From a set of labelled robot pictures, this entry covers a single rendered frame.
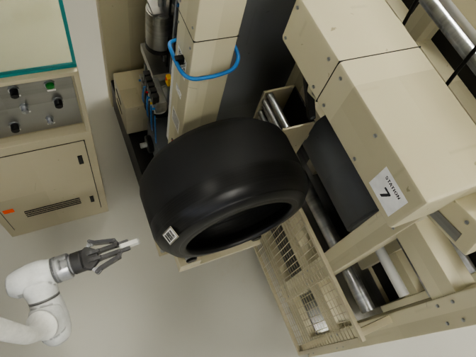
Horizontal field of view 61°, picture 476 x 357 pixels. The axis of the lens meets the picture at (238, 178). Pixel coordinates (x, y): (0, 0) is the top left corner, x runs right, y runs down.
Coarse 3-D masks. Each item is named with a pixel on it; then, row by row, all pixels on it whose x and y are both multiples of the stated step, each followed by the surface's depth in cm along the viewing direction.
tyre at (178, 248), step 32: (224, 128) 119; (256, 128) 123; (160, 160) 121; (192, 160) 116; (224, 160) 115; (256, 160) 116; (288, 160) 124; (160, 192) 120; (192, 192) 113; (224, 192) 112; (256, 192) 114; (288, 192) 122; (160, 224) 121; (192, 224) 116; (224, 224) 163; (256, 224) 161; (192, 256) 145
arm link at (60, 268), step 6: (54, 258) 136; (60, 258) 135; (66, 258) 135; (54, 264) 133; (60, 264) 134; (66, 264) 134; (54, 270) 133; (60, 270) 133; (66, 270) 134; (54, 276) 133; (60, 276) 134; (66, 276) 134; (72, 276) 136; (60, 282) 136
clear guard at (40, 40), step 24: (0, 0) 110; (24, 0) 113; (48, 0) 115; (0, 24) 116; (24, 24) 119; (48, 24) 122; (0, 48) 123; (24, 48) 127; (48, 48) 130; (72, 48) 133; (0, 72) 131; (24, 72) 134
